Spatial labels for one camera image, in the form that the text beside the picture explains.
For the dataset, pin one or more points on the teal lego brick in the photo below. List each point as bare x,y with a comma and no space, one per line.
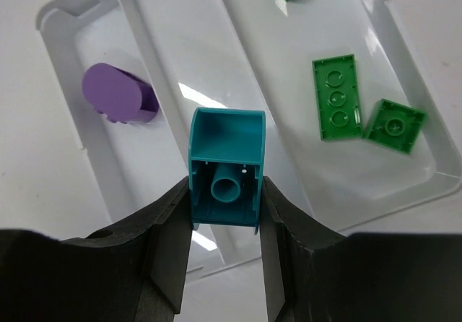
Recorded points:
226,153

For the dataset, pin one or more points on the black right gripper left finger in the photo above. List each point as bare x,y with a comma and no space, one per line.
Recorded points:
132,270

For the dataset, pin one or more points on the purple lego piece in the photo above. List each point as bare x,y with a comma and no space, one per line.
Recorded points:
119,95

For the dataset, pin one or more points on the white compartment tray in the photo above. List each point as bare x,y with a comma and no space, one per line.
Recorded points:
256,55

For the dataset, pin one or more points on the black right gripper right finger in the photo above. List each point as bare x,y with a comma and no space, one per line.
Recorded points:
312,273

